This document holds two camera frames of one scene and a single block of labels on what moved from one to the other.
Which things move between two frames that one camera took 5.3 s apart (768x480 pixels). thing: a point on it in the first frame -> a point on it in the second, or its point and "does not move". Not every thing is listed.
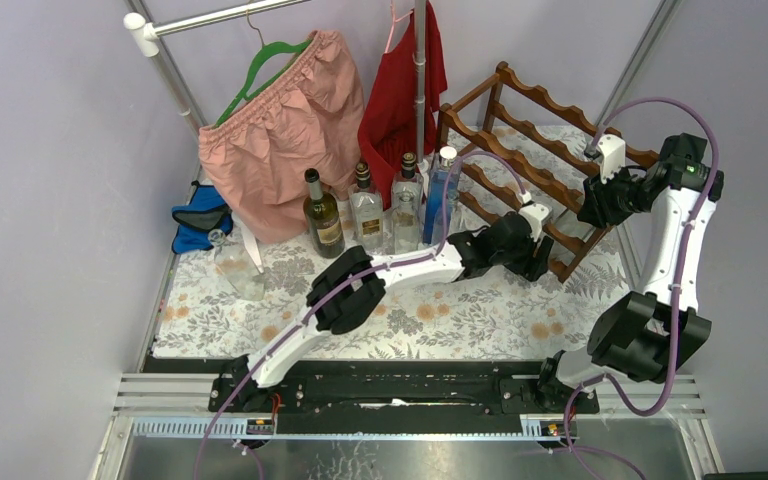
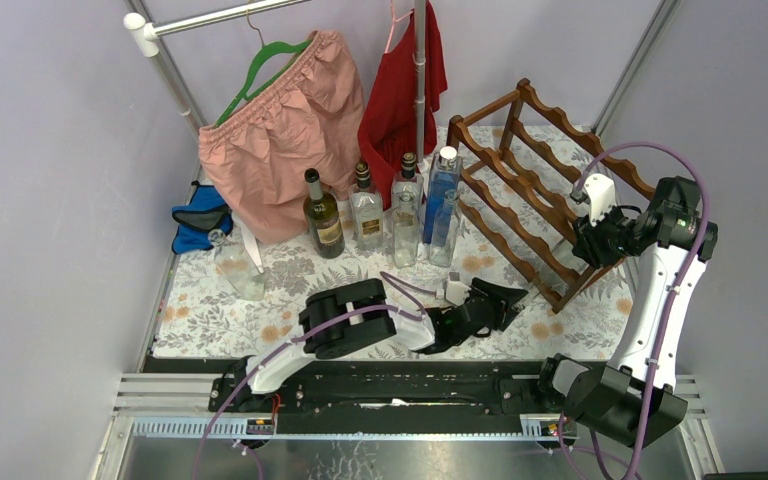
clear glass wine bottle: x=568 y=223 -> x=565 y=256
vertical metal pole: x=420 y=59 does not move
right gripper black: x=596 y=208 -> x=587 y=240
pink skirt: x=311 y=124 does not move
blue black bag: x=206 y=211 does not move
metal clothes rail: x=140 y=23 does not move
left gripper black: x=526 y=263 -> x=497 y=297
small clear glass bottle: x=406 y=225 does not move
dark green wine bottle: x=322 y=215 does not move
